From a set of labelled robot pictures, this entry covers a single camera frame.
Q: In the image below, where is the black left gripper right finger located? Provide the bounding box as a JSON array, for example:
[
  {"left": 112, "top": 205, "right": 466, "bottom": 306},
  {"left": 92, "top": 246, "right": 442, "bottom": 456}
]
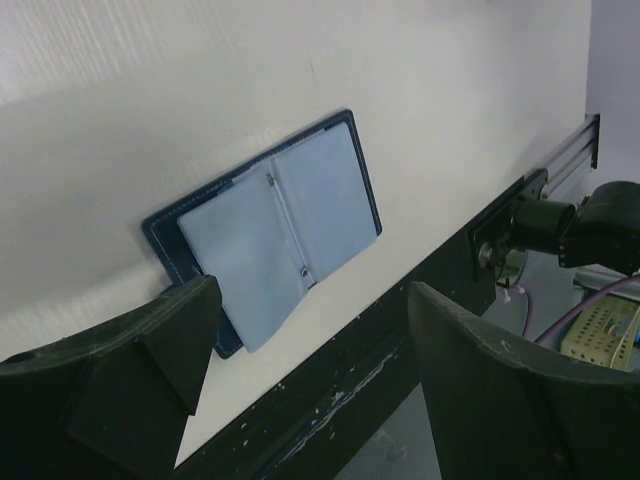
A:
[{"left": 408, "top": 282, "right": 639, "bottom": 479}]

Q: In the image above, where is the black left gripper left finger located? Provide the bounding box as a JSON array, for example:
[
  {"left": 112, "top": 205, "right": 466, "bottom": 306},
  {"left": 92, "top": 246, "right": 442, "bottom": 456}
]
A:
[{"left": 1, "top": 276, "right": 222, "bottom": 479}]

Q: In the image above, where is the blue leather card holder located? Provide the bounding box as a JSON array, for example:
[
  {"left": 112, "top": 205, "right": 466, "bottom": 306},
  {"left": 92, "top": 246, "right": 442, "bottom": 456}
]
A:
[{"left": 141, "top": 109, "right": 383, "bottom": 359}]

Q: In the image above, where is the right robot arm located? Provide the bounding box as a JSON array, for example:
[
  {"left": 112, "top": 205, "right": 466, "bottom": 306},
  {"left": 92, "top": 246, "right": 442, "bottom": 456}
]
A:
[{"left": 509, "top": 181, "right": 639, "bottom": 276}]

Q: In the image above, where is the aluminium front rail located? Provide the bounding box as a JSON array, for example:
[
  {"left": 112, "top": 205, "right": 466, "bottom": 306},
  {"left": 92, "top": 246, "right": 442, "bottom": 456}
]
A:
[{"left": 521, "top": 114, "right": 601, "bottom": 199}]

